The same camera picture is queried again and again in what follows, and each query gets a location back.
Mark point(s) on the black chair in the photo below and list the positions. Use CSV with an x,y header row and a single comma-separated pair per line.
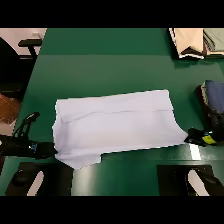
x,y
30,42

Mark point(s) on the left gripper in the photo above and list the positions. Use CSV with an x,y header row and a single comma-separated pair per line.
x,y
45,150

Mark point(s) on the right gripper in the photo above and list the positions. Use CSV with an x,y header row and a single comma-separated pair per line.
x,y
196,136

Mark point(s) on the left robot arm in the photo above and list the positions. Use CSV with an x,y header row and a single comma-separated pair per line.
x,y
13,146

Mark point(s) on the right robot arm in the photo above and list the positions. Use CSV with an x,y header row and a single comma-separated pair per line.
x,y
170,180

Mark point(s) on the white T-shirt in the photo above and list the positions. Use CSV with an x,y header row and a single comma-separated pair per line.
x,y
116,126

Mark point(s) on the beige garment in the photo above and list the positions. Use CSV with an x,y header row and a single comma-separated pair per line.
x,y
188,40

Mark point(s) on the purple garment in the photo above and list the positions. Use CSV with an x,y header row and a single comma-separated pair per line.
x,y
215,95

